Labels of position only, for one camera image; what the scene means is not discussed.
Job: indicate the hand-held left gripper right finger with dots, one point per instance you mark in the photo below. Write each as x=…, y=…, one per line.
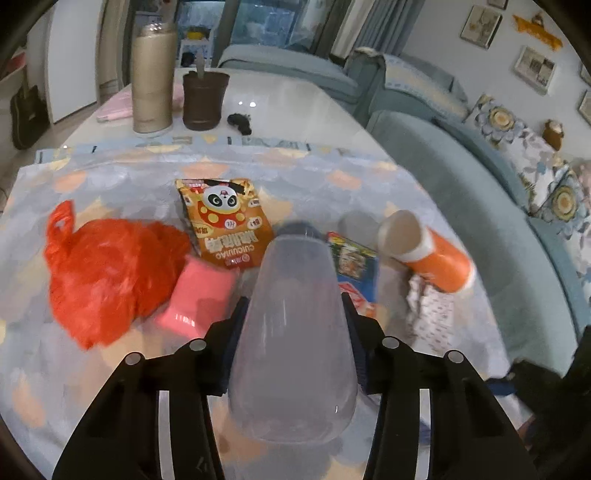
x=364, y=369

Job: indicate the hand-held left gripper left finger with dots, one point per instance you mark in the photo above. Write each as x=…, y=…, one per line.
x=227, y=364

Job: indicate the clear plastic cup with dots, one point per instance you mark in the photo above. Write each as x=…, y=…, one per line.
x=295, y=346

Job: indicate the pink packet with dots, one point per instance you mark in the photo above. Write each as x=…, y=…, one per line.
x=198, y=295

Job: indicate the white patterned wrapper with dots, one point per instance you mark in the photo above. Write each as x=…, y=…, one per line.
x=431, y=314

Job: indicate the blue snack packet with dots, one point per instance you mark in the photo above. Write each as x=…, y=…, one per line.
x=355, y=267

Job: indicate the orange paper cup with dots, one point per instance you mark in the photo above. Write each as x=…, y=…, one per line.
x=438, y=258

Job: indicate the orange panda snack packet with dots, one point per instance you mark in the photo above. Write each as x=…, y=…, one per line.
x=221, y=217

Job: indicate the red plastic bag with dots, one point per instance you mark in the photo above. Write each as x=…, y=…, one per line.
x=106, y=277

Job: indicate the blue cloth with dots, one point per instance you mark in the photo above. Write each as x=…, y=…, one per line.
x=501, y=388

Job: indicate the dark blue object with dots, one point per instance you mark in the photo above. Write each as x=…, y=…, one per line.
x=298, y=228

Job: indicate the black object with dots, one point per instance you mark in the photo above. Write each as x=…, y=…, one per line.
x=540, y=385

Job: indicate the teal sofa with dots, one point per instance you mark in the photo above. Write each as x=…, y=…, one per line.
x=461, y=221

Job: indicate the printed tablecloth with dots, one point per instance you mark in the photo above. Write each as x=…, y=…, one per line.
x=115, y=184

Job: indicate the brown cup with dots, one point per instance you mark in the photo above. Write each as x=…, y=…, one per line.
x=203, y=104

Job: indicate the floral sofa cushion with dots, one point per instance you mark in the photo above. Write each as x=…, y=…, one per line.
x=498, y=122
x=563, y=198

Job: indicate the pink cloth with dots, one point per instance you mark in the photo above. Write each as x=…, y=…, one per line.
x=117, y=108

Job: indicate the pink plush toy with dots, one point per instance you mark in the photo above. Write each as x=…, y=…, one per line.
x=582, y=172

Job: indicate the striped sofa blanket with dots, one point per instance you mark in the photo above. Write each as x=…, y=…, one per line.
x=415, y=78

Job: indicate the gold thermos flask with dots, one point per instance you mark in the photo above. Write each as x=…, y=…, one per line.
x=152, y=78

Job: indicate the brown monkey plush toy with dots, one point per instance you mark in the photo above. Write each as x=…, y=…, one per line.
x=552, y=134

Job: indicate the black guitar bag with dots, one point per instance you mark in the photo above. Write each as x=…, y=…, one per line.
x=25, y=115

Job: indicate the yellow object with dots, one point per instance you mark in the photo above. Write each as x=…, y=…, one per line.
x=196, y=33

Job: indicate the white cabinet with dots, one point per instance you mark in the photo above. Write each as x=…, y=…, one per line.
x=69, y=60

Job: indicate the collage framed picture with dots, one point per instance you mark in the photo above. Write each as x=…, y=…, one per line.
x=534, y=69

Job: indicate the butterfly framed picture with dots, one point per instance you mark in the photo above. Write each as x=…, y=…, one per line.
x=585, y=103

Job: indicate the grey curtain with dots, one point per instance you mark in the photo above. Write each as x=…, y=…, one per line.
x=388, y=23

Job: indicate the botanical framed picture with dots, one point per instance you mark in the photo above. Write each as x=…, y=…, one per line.
x=481, y=26

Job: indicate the black framed picture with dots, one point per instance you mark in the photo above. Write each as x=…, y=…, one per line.
x=586, y=74

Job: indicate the small framed picture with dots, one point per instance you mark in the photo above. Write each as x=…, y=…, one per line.
x=497, y=3

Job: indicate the yellow wall shelf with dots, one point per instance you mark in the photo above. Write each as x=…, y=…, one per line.
x=538, y=31

